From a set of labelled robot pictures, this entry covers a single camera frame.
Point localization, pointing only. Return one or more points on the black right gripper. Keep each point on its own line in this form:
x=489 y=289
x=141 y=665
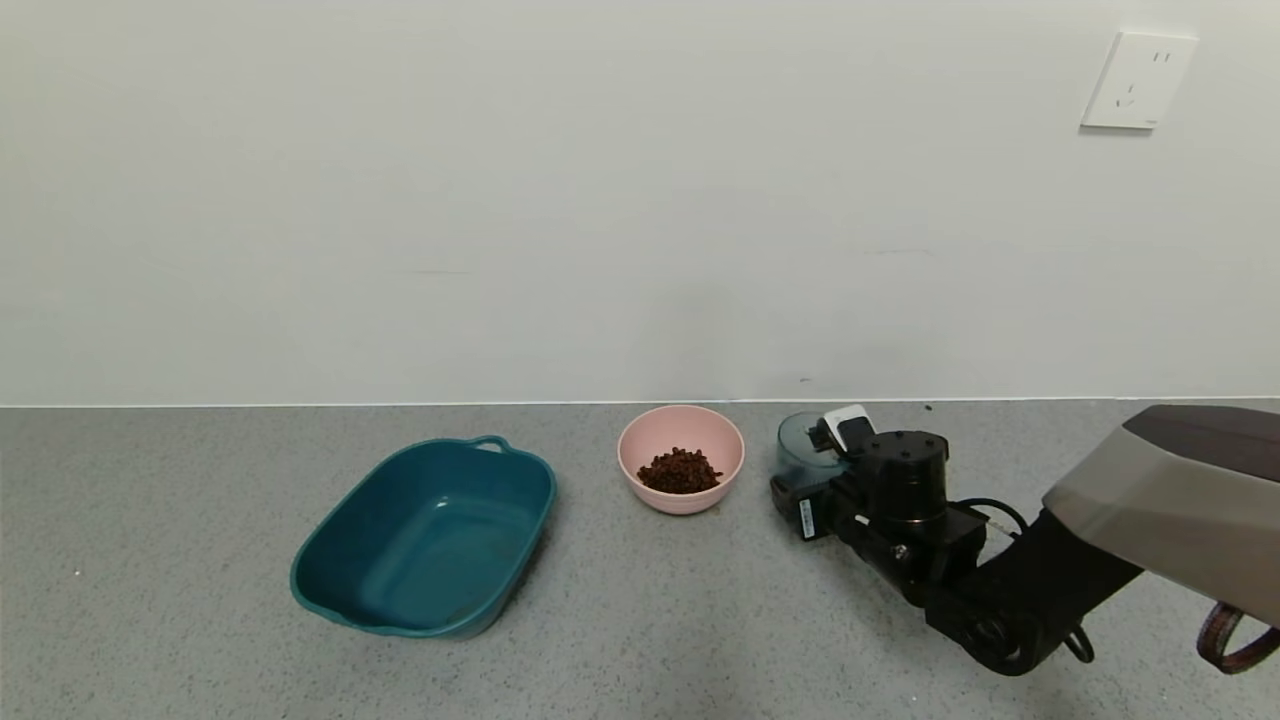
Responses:
x=806 y=516

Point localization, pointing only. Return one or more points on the clear blue-tinted cup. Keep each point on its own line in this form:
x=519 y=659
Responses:
x=800 y=450

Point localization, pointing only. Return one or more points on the brown solid pieces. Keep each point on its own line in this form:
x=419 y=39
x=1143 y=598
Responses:
x=680 y=472

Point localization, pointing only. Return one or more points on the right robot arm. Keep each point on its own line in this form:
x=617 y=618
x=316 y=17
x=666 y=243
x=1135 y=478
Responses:
x=1180 y=500

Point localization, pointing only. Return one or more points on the pink ribbed bowl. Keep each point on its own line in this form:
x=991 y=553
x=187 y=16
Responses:
x=680 y=430

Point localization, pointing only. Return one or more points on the teal plastic basin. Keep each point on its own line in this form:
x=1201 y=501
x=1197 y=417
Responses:
x=430 y=550

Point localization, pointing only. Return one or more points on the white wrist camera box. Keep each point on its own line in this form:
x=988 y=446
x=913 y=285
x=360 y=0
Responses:
x=852 y=428

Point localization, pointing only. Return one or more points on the white wall socket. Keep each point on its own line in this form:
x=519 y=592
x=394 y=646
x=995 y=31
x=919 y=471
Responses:
x=1137 y=80

